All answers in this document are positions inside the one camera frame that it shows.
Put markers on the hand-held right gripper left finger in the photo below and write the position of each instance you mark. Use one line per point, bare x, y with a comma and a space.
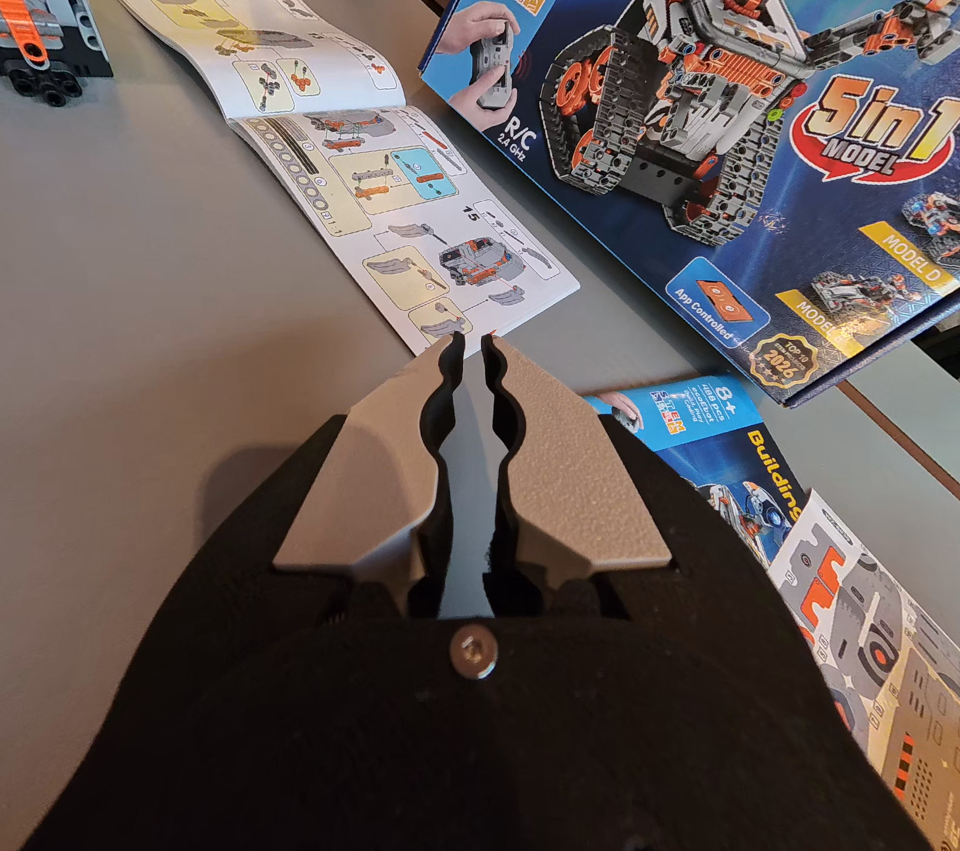
360, 491

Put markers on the grey desk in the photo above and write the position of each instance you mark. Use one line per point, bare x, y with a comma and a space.
150, 266

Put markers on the open instruction booklet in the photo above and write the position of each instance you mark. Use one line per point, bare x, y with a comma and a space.
360, 191

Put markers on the blue robot kit box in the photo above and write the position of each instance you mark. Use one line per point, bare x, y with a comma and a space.
712, 116

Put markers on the blue closed booklet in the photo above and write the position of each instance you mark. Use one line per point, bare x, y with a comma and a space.
712, 453

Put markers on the sticker sheet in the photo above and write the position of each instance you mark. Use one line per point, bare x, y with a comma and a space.
877, 641

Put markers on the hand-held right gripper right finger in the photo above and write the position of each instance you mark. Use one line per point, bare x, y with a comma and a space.
577, 491

